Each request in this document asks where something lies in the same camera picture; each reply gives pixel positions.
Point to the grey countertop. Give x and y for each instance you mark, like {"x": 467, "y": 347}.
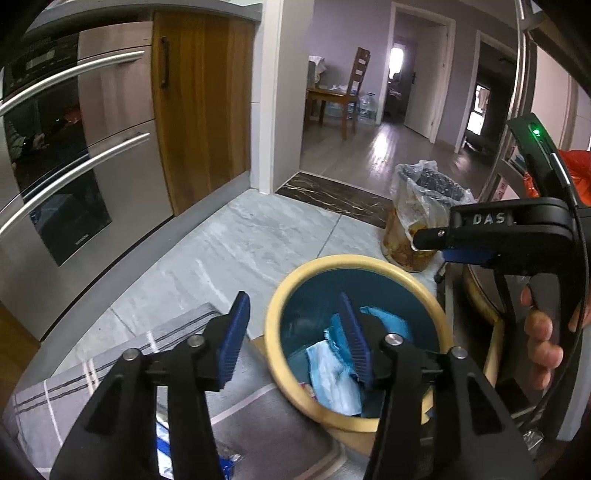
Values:
{"x": 138, "y": 11}

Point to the chrome pole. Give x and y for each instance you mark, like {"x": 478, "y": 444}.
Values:
{"x": 521, "y": 69}

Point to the wooden chair frame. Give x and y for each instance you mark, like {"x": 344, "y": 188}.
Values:
{"x": 494, "y": 355}

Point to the crumpled light blue face mask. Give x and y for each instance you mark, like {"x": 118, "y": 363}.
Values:
{"x": 330, "y": 376}

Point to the orange cloth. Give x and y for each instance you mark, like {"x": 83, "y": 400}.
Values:
{"x": 577, "y": 177}

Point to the person's right hand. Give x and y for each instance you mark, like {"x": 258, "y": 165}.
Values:
{"x": 542, "y": 341}

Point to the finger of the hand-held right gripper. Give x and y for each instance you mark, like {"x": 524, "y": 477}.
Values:
{"x": 429, "y": 237}
{"x": 461, "y": 255}

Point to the waste bin with plastic liner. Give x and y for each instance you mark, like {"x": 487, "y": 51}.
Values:
{"x": 415, "y": 203}

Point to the blue bin with yellow rim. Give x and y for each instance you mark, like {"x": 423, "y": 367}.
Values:
{"x": 277, "y": 332}

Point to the wooden chair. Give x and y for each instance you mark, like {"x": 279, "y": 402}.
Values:
{"x": 353, "y": 85}

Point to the clear water jug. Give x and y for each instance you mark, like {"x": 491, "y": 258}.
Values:
{"x": 333, "y": 107}
{"x": 368, "y": 107}

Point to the stainless steel oven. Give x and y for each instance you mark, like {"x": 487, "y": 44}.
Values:
{"x": 115, "y": 92}

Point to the wooden cabinet door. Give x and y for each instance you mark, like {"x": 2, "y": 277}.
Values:
{"x": 207, "y": 115}

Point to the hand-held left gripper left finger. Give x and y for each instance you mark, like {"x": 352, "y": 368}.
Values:
{"x": 233, "y": 339}

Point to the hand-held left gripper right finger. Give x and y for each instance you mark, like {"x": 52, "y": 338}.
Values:
{"x": 356, "y": 344}

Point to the blue white packet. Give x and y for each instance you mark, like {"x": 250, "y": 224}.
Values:
{"x": 229, "y": 463}

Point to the wooden cabinet panel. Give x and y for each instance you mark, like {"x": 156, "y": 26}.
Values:
{"x": 14, "y": 360}

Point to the teal plastic wrapper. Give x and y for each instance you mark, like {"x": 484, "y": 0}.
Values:
{"x": 391, "y": 323}

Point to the white door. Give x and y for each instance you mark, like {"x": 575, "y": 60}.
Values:
{"x": 421, "y": 108}

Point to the grey checked cloth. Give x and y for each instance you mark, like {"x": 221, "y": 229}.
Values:
{"x": 69, "y": 383}

